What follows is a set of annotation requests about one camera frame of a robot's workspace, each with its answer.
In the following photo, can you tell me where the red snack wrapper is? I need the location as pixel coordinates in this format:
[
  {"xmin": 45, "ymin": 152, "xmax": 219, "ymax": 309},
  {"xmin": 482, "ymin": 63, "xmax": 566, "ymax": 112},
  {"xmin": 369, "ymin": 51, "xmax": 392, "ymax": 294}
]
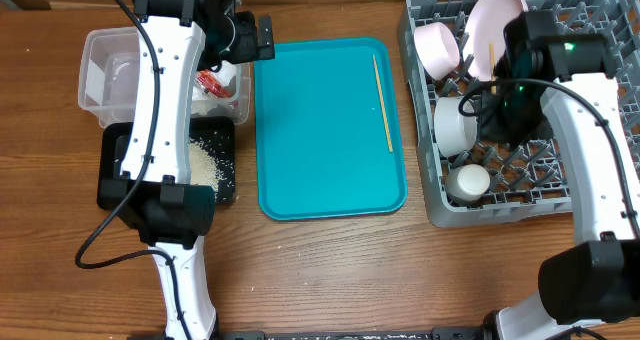
[{"xmin": 195, "ymin": 70, "xmax": 232, "ymax": 98}]

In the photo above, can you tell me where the white bowl with rice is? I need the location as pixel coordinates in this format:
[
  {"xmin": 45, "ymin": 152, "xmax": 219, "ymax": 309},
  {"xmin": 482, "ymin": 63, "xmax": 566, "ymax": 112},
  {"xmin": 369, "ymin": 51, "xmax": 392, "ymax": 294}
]
[{"xmin": 434, "ymin": 97, "xmax": 477, "ymax": 157}]

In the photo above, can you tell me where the cream paper cup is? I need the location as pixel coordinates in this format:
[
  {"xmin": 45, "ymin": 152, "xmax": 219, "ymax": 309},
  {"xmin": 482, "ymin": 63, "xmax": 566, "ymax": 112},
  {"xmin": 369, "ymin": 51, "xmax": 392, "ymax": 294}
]
[{"xmin": 445, "ymin": 164, "xmax": 491, "ymax": 205}]

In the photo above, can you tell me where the white napkin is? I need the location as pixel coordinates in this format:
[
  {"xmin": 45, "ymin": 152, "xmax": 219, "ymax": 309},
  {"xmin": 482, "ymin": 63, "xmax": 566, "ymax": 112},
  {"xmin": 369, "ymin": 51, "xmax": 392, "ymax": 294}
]
[{"xmin": 191, "ymin": 61, "xmax": 241, "ymax": 117}]

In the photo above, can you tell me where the white round plate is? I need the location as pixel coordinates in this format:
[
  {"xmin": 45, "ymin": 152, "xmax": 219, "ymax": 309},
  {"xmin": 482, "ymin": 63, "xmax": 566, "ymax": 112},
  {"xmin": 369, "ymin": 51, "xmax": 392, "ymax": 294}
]
[{"xmin": 462, "ymin": 0, "xmax": 528, "ymax": 81}]

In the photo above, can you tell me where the pile of rice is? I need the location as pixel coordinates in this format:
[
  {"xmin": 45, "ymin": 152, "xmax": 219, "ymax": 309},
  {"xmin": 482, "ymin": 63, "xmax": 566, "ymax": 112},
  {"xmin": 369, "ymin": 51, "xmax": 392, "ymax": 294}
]
[{"xmin": 189, "ymin": 129, "xmax": 236, "ymax": 205}]

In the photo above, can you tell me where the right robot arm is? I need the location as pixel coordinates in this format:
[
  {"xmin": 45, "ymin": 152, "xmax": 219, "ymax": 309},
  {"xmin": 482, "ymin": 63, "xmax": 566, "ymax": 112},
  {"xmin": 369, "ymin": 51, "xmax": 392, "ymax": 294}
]
[{"xmin": 478, "ymin": 11, "xmax": 639, "ymax": 339}]

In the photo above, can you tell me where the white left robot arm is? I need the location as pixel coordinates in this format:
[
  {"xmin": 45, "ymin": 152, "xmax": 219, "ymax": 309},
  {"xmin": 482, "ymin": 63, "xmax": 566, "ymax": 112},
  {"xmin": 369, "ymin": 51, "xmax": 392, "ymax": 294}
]
[{"xmin": 85, "ymin": 0, "xmax": 275, "ymax": 339}]

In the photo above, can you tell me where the grey dishwasher rack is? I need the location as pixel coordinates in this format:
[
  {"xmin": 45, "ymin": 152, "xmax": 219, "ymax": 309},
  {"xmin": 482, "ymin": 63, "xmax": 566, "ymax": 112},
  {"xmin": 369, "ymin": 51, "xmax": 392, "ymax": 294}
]
[{"xmin": 398, "ymin": 0, "xmax": 639, "ymax": 228}]

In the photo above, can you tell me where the black plastic tray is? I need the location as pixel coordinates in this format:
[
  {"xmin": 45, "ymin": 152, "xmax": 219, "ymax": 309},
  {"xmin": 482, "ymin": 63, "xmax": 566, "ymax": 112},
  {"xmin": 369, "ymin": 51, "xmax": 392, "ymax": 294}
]
[{"xmin": 99, "ymin": 117, "xmax": 235, "ymax": 206}]

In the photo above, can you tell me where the teal serving tray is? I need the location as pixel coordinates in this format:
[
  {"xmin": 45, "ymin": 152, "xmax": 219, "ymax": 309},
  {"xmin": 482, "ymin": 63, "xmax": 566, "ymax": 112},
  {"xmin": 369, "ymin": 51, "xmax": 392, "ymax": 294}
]
[{"xmin": 254, "ymin": 37, "xmax": 408, "ymax": 221}]

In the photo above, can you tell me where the clear plastic bin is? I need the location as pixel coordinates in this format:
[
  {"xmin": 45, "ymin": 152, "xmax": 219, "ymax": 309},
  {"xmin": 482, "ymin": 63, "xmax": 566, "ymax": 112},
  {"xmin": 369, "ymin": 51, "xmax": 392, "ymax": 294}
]
[{"xmin": 78, "ymin": 27, "xmax": 251, "ymax": 127}]

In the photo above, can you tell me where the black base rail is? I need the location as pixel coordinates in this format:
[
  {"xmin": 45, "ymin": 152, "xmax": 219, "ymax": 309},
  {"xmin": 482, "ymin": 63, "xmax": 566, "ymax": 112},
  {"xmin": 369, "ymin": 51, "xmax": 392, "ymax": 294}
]
[{"xmin": 214, "ymin": 326, "xmax": 499, "ymax": 340}]

